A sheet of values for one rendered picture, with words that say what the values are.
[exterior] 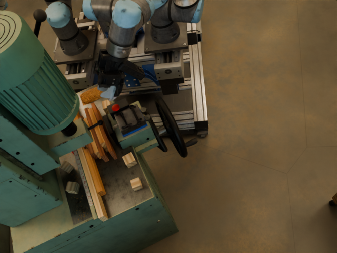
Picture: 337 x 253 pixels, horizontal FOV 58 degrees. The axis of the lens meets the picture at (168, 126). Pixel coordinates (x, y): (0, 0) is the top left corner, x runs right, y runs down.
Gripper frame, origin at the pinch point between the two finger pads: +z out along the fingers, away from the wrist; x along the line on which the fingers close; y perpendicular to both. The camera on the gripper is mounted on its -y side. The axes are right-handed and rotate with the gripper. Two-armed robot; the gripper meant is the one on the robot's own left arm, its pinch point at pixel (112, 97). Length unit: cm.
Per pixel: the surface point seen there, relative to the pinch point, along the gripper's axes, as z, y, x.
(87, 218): 38.6, 10.4, 25.4
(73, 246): 61, 14, 27
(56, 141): 12.7, 19.5, 6.4
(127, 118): 6.1, -5.7, 5.0
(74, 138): 10.2, 13.9, 8.2
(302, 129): 41, -144, 3
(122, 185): 20.8, -0.4, 24.1
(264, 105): 47, -135, -26
